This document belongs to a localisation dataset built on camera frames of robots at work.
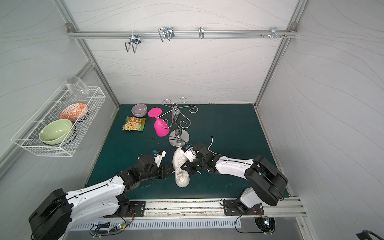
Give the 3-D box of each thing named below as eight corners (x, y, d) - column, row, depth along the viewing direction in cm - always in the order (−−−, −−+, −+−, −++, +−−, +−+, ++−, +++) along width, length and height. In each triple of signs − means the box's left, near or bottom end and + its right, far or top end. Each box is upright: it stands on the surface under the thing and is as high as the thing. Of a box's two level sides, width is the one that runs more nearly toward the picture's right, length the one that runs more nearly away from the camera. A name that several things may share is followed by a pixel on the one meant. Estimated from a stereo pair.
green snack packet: (124, 131, 107) (121, 127, 104) (128, 120, 114) (126, 116, 111) (143, 131, 107) (141, 127, 104) (146, 120, 114) (145, 116, 111)
